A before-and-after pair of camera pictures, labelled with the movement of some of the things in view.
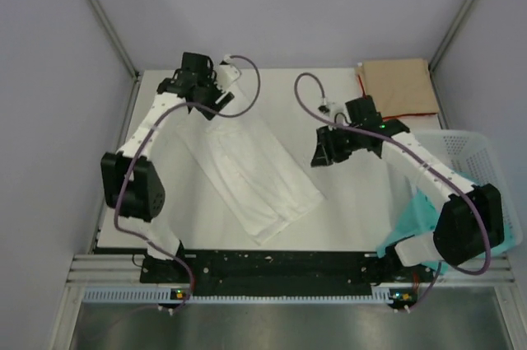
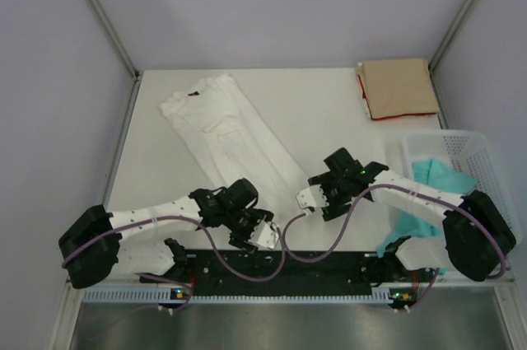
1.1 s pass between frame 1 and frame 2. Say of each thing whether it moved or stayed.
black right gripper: moved
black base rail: stayed
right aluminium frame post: stayed
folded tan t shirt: stayed
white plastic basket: stayed
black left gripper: moved
